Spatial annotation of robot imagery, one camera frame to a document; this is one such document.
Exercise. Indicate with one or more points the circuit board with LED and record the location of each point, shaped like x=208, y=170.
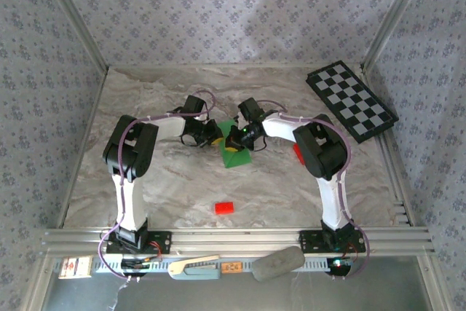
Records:
x=338, y=264

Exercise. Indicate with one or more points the long aluminium base rail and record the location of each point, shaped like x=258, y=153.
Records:
x=236, y=240

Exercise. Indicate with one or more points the aluminium side rail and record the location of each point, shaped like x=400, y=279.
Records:
x=395, y=187

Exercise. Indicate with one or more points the slanted aluminium frame post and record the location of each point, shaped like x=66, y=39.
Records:
x=73, y=19
x=397, y=16

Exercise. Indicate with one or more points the white red label card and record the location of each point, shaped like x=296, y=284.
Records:
x=74, y=267

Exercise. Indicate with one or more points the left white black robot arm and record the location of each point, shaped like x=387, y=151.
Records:
x=131, y=209

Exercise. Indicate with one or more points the red plastic block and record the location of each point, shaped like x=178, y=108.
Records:
x=224, y=208
x=298, y=153

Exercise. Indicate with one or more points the grey oblong stone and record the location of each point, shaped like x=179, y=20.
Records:
x=278, y=263

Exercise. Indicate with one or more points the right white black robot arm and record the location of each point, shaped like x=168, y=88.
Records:
x=335, y=205

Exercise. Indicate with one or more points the black controller board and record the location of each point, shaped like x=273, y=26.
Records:
x=134, y=264

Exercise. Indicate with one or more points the black grey checkerboard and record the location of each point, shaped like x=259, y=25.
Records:
x=351, y=101

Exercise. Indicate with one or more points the beige wooden spatula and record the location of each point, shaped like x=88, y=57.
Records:
x=196, y=260

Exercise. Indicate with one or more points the small orange tag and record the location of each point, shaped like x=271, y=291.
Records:
x=232, y=267

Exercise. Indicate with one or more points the blue-grey plastic holder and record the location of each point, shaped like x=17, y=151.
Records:
x=200, y=274

